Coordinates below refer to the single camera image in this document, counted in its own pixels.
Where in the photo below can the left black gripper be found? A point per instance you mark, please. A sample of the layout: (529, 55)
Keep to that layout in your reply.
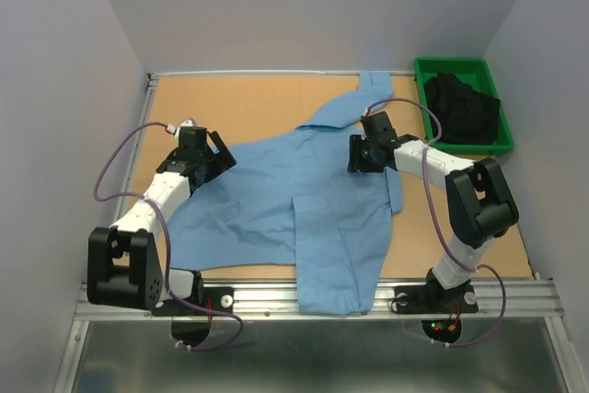
(222, 161)

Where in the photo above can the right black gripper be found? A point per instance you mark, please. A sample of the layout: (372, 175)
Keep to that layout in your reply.
(357, 161)

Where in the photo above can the light blue long sleeve shirt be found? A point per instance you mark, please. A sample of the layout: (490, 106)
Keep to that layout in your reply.
(290, 200)

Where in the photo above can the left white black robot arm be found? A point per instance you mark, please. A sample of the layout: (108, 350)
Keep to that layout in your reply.
(123, 265)

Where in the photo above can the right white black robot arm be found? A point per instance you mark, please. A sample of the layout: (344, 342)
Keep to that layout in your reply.
(480, 205)

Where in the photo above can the black crumpled shirt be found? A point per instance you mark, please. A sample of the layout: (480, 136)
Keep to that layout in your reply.
(466, 115)

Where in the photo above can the green plastic bin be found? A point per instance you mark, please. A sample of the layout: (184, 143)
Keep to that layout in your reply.
(476, 73)

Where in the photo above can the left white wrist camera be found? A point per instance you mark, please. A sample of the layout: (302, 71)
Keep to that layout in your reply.
(190, 122)

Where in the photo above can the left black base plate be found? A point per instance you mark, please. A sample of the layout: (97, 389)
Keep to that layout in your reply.
(217, 298)

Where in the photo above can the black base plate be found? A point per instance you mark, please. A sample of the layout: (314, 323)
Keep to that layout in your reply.
(424, 299)
(217, 298)

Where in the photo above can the aluminium front rail frame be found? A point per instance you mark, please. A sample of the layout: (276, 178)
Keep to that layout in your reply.
(277, 300)

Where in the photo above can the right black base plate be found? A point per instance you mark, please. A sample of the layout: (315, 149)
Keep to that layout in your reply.
(424, 299)

